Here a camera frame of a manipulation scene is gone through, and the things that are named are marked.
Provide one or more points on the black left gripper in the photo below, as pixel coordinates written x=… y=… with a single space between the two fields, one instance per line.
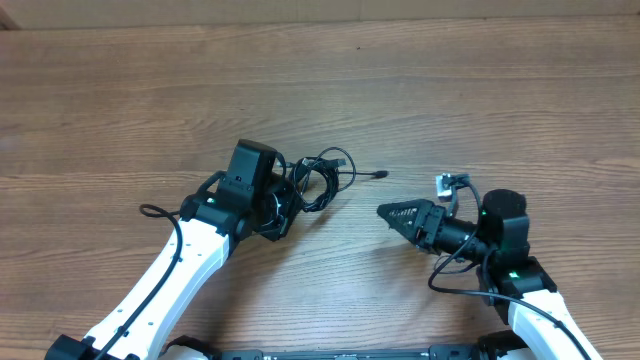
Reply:
x=292 y=203

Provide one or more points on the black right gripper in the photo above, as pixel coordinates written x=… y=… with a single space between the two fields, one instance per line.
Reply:
x=422 y=209

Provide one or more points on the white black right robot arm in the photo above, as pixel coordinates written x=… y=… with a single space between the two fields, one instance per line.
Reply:
x=511 y=280

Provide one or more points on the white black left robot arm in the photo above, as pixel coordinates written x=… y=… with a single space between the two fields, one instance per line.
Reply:
x=246 y=199

